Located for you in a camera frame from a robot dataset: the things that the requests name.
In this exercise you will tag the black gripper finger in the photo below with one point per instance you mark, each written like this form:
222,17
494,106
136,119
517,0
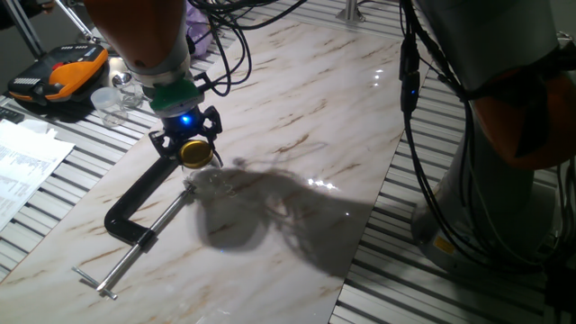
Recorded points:
163,144
213,123

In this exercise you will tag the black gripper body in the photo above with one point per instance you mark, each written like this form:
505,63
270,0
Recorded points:
184,123

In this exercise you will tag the gold metal jar lid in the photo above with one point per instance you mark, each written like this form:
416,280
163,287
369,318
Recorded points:
195,154

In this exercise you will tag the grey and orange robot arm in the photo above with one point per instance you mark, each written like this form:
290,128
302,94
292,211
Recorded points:
495,27

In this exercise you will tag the clear glass jar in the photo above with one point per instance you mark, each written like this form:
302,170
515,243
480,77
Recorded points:
204,177

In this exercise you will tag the small jar with silver lid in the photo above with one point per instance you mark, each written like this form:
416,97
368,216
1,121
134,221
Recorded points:
128,94

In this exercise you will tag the black metal C-clamp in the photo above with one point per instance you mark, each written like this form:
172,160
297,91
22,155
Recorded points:
135,193

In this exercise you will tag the translucent plastic cup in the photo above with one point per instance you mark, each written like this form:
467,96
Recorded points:
108,105

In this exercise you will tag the white plastic bottle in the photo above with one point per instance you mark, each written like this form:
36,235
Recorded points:
113,65

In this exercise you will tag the purple plastic bag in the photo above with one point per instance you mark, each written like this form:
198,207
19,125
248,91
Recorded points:
198,29

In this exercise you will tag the orange and black teach pendant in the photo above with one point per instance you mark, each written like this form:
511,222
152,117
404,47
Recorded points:
67,72

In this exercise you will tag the printed white paper sheets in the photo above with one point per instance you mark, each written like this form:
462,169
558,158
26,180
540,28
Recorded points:
27,166

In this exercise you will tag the grey metal strut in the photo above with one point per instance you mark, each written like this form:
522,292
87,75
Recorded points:
74,20
22,27

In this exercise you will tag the black computer keyboard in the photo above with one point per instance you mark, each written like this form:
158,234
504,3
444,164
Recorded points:
10,115

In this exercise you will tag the silver pole with base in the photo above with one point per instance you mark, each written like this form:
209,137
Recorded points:
350,11

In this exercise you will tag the marble pattern board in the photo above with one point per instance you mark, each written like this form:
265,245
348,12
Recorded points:
292,288

